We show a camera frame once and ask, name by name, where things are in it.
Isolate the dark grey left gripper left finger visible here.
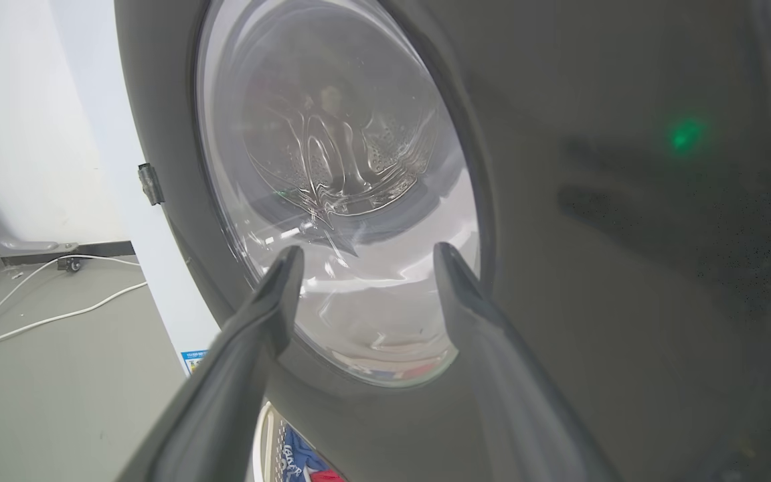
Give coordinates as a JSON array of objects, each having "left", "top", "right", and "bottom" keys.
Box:
[{"left": 116, "top": 245, "right": 305, "bottom": 482}]

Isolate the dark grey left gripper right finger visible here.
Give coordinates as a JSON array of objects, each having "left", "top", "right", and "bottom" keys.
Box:
[{"left": 433, "top": 242, "right": 620, "bottom": 482}]

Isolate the dark grey washing machine door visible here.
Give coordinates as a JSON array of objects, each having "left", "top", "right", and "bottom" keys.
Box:
[{"left": 114, "top": 0, "right": 771, "bottom": 482}]

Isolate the white washing machine body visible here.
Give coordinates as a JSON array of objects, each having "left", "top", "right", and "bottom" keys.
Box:
[{"left": 50, "top": 0, "right": 220, "bottom": 376}]

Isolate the blue energy label sticker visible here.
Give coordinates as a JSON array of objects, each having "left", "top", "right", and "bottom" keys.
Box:
[{"left": 181, "top": 349, "right": 209, "bottom": 376}]

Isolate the white laundry basket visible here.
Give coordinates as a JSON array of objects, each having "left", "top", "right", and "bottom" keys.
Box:
[{"left": 252, "top": 402, "right": 292, "bottom": 482}]

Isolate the blue printed garment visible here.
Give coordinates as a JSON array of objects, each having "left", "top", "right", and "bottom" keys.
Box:
[{"left": 282, "top": 427, "right": 327, "bottom": 482}]

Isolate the white power cable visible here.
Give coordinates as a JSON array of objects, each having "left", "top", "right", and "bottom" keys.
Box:
[{"left": 0, "top": 254, "right": 148, "bottom": 355}]

